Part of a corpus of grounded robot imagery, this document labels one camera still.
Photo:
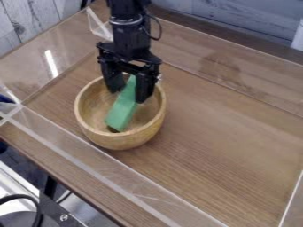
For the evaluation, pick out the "black metal table frame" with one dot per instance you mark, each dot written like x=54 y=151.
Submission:
x=56 y=216

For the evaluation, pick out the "clear acrylic corner bracket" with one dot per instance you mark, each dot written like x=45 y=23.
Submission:
x=100 y=28

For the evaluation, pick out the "clear acrylic tray walls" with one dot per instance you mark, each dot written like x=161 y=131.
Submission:
x=225 y=164

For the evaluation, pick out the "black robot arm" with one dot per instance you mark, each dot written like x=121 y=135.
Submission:
x=128 y=9

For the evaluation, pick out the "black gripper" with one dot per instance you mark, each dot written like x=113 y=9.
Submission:
x=128 y=54

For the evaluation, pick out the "brown wooden bowl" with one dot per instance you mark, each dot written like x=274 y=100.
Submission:
x=93 y=104

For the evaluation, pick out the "blue object at edge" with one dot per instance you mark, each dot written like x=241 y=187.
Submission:
x=6 y=99

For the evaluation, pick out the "green rectangular block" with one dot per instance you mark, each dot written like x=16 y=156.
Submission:
x=124 y=108

